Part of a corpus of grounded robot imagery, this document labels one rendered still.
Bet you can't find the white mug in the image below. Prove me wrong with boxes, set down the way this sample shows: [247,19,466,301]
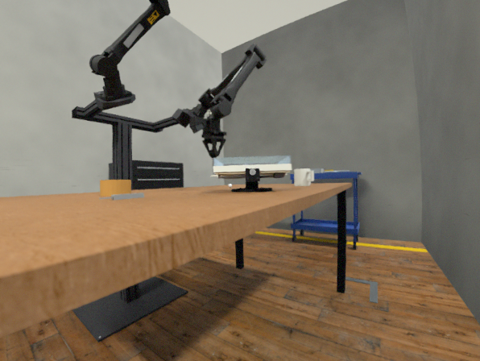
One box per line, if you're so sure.
[294,168,314,186]

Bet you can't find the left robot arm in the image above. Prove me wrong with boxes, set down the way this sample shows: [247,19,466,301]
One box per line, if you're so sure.
[186,44,267,134]

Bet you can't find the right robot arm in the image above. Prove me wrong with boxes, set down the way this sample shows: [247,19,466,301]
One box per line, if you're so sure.
[89,0,171,102]

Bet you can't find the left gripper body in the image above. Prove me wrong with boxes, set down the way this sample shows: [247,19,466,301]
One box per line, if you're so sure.
[201,120,227,140]

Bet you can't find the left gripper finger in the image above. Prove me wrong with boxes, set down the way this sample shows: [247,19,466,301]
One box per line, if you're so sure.
[210,137,226,156]
[202,139,212,153]

